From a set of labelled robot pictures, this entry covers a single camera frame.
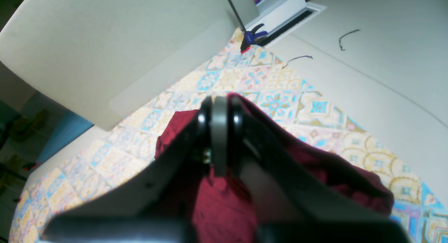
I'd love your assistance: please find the blue clamp front left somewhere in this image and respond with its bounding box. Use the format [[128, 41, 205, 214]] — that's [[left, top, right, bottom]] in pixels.
[[227, 0, 268, 54]]

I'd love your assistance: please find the maroon t-shirt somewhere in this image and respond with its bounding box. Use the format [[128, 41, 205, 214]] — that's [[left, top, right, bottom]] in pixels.
[[139, 93, 408, 243]]

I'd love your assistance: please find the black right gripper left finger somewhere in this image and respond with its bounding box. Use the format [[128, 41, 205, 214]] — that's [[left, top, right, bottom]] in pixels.
[[40, 96, 212, 243]]

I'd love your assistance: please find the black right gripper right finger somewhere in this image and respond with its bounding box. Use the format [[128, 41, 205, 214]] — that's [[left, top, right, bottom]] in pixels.
[[227, 96, 409, 243]]

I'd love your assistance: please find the patterned tablecloth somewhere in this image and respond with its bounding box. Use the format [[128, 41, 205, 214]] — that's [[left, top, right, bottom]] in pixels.
[[9, 30, 447, 243]]

